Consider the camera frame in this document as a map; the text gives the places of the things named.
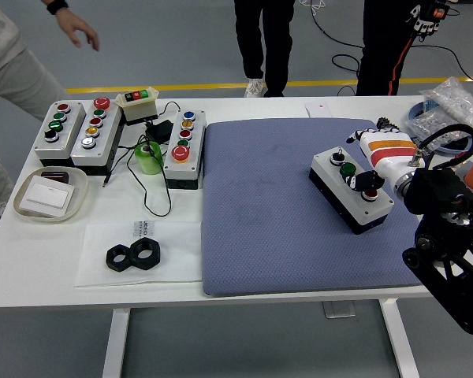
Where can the black orange data glove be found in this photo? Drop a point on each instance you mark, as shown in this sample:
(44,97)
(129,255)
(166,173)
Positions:
(427,23)

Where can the white wall switch panel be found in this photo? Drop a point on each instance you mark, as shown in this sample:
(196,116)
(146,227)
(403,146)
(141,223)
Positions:
(47,195)

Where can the green film roll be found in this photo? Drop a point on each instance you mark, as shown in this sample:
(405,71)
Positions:
(151,161)

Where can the person's left hand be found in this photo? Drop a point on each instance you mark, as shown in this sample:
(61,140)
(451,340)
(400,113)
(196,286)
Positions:
(80,31)

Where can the black wristwatch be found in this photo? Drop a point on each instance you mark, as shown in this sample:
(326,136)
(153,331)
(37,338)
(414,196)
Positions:
(57,7)

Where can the dark brown switch block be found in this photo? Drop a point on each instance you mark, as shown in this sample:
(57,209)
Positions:
(55,175)

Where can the bag of metal washers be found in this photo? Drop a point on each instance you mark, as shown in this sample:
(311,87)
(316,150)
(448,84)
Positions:
(429,122)

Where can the white table leg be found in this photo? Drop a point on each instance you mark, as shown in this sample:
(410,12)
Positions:
(398,338)
(116,346)

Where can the black hex nut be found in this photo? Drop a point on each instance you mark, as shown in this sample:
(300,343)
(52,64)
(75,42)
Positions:
(144,264)
(110,262)

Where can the white card with red mark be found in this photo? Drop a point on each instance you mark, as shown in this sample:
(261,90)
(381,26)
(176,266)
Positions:
(317,110)

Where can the white printed plastic bag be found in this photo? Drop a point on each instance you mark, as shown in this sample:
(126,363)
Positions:
(94,244)

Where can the cream three-button switch box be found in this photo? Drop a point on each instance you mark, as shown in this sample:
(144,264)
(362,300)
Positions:
(140,110)

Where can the blue-grey textured mat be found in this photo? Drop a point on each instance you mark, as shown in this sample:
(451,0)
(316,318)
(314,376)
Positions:
(268,220)

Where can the grey four-button control box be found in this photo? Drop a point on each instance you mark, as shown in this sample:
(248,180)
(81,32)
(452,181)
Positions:
(362,212)
(73,126)

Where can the black power adapter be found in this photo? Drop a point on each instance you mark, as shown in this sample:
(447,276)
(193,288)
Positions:
(161,130)

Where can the cream plastic tray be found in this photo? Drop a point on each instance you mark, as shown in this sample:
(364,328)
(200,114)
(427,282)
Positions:
(79,197)

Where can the grey five-button control box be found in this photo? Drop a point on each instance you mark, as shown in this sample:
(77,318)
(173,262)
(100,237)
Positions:
(104,138)
(173,169)

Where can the black gear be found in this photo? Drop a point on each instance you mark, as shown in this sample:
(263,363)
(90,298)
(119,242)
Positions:
(383,122)

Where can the blue plate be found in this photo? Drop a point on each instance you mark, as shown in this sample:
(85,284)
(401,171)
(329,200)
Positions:
(413,113)

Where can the grey under-table bracket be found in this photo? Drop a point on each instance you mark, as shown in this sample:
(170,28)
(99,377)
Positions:
(339,310)

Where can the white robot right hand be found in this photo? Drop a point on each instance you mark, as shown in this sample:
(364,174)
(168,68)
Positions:
(386,157)

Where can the bag of white plastic parts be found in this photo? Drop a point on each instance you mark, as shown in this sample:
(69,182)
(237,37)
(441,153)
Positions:
(457,102)

